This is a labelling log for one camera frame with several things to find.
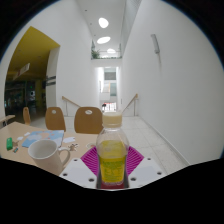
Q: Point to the light wooden table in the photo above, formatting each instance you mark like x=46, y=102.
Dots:
x=6, y=118

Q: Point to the white hanging sign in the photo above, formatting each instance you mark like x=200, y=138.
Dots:
x=22, y=70

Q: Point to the wooden stair handrail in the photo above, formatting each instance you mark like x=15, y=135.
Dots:
x=130, y=102
x=71, y=101

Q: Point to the small green block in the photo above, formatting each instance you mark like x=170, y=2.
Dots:
x=9, y=143

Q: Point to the green potted plant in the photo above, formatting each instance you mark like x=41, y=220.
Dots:
x=95, y=54

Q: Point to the grey wall lamp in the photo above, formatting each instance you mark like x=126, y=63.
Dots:
x=155, y=43

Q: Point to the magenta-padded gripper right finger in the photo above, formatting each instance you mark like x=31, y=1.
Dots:
x=146, y=170

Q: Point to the round ceiling lights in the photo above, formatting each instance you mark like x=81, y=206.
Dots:
x=103, y=40

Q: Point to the white ceramic mug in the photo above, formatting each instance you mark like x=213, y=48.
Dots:
x=46, y=155

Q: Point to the brown wooden chairs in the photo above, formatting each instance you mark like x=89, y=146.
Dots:
x=88, y=120

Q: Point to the clear bottle with yellow label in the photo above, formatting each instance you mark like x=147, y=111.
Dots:
x=112, y=160

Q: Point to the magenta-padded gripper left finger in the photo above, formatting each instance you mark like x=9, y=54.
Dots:
x=78, y=169

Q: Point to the light blue printed paper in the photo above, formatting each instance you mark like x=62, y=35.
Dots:
x=43, y=137

